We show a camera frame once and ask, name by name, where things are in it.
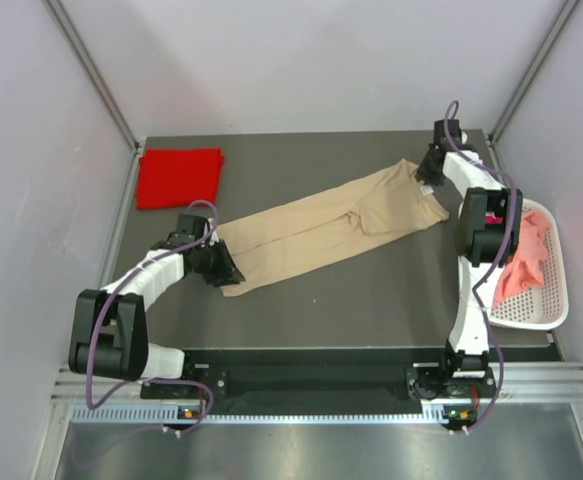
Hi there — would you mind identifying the beige t shirt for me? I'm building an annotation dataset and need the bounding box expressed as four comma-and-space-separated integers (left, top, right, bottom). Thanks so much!
218, 159, 449, 297

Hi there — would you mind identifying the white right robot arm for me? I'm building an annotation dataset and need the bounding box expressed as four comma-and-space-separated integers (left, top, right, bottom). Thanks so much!
416, 119, 523, 396

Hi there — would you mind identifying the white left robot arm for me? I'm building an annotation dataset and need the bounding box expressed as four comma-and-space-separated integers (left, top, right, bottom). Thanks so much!
68, 214, 245, 397

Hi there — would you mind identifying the crimson t shirt in basket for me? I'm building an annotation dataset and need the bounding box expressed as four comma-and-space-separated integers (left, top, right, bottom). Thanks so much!
485, 212, 504, 225

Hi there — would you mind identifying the folded red t shirt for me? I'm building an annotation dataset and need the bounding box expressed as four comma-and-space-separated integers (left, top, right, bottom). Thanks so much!
135, 148, 225, 210

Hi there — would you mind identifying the pink t shirt in basket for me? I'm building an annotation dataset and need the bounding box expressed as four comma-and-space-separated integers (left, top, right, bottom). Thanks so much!
492, 211, 550, 309

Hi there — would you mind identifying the white plastic laundry basket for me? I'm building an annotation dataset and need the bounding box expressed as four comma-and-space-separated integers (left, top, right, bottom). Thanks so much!
489, 200, 569, 331

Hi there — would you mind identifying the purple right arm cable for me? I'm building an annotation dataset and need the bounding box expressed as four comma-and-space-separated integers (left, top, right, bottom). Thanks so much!
443, 99, 520, 434

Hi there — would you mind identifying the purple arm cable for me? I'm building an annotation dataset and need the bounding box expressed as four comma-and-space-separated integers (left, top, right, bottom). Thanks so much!
84, 199, 220, 434
443, 99, 520, 434

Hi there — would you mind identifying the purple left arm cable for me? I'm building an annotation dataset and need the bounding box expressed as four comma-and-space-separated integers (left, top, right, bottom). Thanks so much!
84, 199, 220, 434

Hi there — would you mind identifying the slotted grey cable duct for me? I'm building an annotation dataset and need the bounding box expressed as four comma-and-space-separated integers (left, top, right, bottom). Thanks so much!
70, 402, 477, 426

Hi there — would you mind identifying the aluminium corner post right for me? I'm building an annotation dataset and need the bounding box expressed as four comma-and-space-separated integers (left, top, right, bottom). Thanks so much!
487, 0, 582, 147

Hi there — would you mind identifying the aluminium corner post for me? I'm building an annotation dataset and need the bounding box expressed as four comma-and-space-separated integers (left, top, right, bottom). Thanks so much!
41, 0, 140, 151
487, 0, 582, 147

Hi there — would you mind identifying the aluminium corner post left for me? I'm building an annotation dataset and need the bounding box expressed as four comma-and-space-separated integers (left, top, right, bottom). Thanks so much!
41, 0, 140, 151

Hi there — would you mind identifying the aluminium frame rail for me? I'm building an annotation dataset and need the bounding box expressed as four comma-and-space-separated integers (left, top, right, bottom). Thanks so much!
51, 362, 583, 403

